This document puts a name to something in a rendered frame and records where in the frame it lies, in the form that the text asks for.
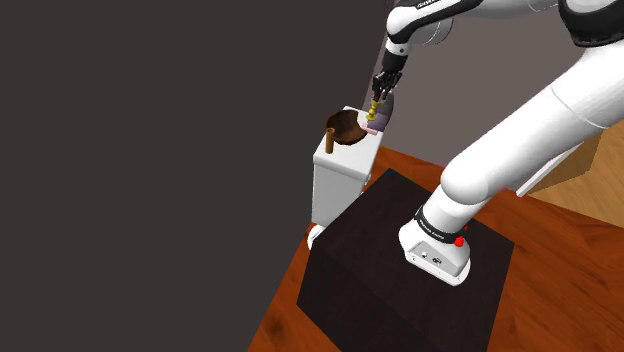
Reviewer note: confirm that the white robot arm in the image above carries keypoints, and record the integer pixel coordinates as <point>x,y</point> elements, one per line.
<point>516,146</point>

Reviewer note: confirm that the yellow candlestick figure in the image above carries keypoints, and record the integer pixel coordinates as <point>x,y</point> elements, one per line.
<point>373,111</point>

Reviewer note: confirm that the white toilet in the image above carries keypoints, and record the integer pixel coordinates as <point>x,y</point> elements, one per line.
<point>341,175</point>

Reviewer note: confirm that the pink flat box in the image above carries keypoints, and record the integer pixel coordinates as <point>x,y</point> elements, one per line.
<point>366,129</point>

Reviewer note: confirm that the wooden cabinet with white edge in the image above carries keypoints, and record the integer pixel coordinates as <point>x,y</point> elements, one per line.
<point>570,168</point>

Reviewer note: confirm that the grey purple rounded object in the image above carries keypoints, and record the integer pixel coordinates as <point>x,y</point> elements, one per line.
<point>385,114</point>

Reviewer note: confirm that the dark robot stand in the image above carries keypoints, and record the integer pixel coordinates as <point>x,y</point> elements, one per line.
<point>370,273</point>

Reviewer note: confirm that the dark brown bowl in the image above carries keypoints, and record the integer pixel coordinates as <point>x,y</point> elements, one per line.
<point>347,128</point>

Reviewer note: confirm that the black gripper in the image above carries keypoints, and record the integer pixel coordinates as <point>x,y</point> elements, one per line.
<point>393,62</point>

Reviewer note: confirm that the brown cylinder cup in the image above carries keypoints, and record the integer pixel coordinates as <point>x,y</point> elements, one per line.
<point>330,141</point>

